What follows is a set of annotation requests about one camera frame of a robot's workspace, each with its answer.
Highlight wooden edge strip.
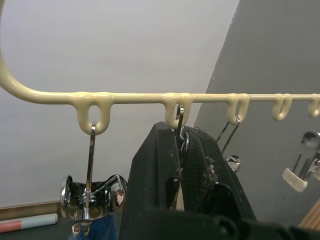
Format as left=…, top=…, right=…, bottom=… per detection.
left=0, top=201, right=61, bottom=222

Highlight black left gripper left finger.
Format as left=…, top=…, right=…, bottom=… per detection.
left=119, top=121, right=182, bottom=240

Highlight pink white blue cylinder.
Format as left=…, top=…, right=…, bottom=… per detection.
left=0, top=212, right=59, bottom=231

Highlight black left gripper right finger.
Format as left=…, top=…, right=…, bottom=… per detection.
left=180, top=126, right=258, bottom=222

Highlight dark blue sock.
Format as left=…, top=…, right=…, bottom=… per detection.
left=72, top=214, right=120, bottom=240

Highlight cream clip hanger bar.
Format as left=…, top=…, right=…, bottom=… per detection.
left=0, top=0, right=320, bottom=135

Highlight light wooden slat panel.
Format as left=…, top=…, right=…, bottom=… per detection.
left=298, top=199, right=320, bottom=229

